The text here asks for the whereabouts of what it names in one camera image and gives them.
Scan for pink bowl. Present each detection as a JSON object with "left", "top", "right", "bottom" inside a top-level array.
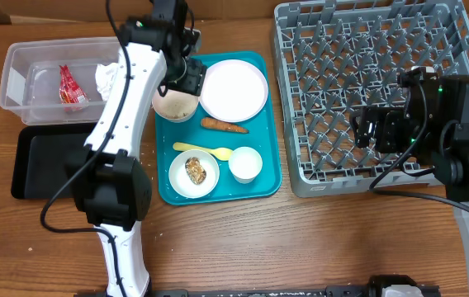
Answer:
[{"left": 152, "top": 90, "right": 199, "bottom": 123}]

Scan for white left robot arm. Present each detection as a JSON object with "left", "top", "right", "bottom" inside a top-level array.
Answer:
[{"left": 67, "top": 19, "right": 206, "bottom": 296}]

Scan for brown food scraps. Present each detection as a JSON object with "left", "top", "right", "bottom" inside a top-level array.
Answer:
[{"left": 185, "top": 157, "right": 206, "bottom": 185}]

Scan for yellow plastic spoon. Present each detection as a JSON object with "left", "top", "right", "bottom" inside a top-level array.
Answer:
[{"left": 173, "top": 142, "right": 233, "bottom": 161}]

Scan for small white bowl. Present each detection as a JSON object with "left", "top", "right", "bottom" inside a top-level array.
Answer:
[{"left": 168, "top": 149, "right": 220, "bottom": 199}]

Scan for white cup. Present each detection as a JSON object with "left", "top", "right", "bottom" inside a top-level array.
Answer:
[{"left": 228, "top": 147, "right": 263, "bottom": 184}]

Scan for red snack wrapper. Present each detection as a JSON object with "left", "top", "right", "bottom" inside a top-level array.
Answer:
[{"left": 59, "top": 65, "right": 89, "bottom": 113}]

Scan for rice grains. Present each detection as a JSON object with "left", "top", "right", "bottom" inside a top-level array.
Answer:
[{"left": 159, "top": 97, "right": 196, "bottom": 119}]

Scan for grey dishwasher rack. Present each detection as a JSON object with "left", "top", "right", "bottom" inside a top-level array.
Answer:
[{"left": 274, "top": 0, "right": 469, "bottom": 198}]

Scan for white tissue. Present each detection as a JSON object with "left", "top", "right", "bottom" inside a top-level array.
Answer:
[{"left": 95, "top": 63, "right": 118, "bottom": 101}]

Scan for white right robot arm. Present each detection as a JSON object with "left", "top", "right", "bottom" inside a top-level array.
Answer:
[{"left": 349, "top": 67, "right": 469, "bottom": 285}]

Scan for orange carrot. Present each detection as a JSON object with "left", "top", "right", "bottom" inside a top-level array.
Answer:
[{"left": 201, "top": 117, "right": 249, "bottom": 134}]

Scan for black tray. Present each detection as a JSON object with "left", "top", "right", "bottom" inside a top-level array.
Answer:
[{"left": 11, "top": 123, "right": 95, "bottom": 200}]

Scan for clear plastic waste bin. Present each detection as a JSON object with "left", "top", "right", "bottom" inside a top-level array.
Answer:
[{"left": 0, "top": 37, "right": 120, "bottom": 125}]

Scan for large white plate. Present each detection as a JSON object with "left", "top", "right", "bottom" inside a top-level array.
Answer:
[{"left": 199, "top": 59, "right": 269, "bottom": 123}]

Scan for teal serving tray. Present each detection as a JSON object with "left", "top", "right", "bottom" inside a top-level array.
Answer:
[{"left": 153, "top": 50, "right": 283, "bottom": 206}]

